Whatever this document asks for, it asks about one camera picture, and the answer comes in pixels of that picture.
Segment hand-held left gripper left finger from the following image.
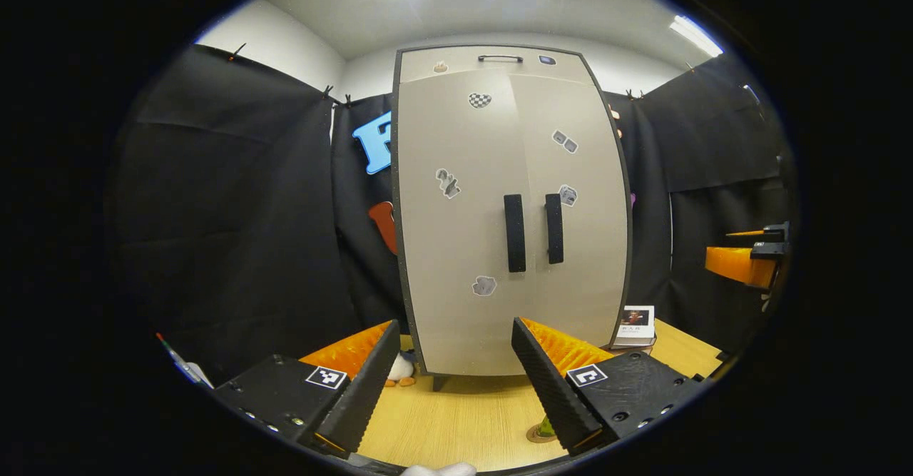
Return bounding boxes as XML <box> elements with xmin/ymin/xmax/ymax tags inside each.
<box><xmin>213</xmin><ymin>319</ymin><xmax>402</xmax><ymax>455</ymax></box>

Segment grey cabinet door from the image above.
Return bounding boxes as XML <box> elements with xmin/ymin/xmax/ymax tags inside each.
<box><xmin>507</xmin><ymin>72</ymin><xmax>629</xmax><ymax>353</ymax></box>
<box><xmin>396</xmin><ymin>69</ymin><xmax>529</xmax><ymax>378</ymax></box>

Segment penguin plush toy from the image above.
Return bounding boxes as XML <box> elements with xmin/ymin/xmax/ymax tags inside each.
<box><xmin>385</xmin><ymin>351</ymin><xmax>419</xmax><ymax>389</ymax></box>

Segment grey cabinet drawer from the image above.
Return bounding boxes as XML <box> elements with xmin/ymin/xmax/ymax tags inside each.
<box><xmin>397</xmin><ymin>46</ymin><xmax>595</xmax><ymax>86</ymax></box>

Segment black door handle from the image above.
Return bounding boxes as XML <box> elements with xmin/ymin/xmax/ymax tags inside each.
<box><xmin>544</xmin><ymin>193</ymin><xmax>565</xmax><ymax>265</ymax></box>
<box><xmin>503</xmin><ymin>193</ymin><xmax>528</xmax><ymax>274</ymax></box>

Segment ceiling light panel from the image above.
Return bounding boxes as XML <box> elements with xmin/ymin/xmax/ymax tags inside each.
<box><xmin>668</xmin><ymin>14</ymin><xmax>725</xmax><ymax>59</ymax></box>

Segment grey cabinet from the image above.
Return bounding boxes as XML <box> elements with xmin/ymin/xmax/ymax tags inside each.
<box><xmin>390</xmin><ymin>45</ymin><xmax>634</xmax><ymax>393</ymax></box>

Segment white book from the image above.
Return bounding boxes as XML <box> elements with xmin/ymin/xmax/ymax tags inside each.
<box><xmin>612</xmin><ymin>305</ymin><xmax>656</xmax><ymax>350</ymax></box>

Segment red tipped pen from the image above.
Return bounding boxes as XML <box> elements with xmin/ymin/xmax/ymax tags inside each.
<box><xmin>155</xmin><ymin>331</ymin><xmax>214</xmax><ymax>390</ymax></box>

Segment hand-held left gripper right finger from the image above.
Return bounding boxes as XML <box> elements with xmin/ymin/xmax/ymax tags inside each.
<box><xmin>511</xmin><ymin>317</ymin><xmax>707</xmax><ymax>457</ymax></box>

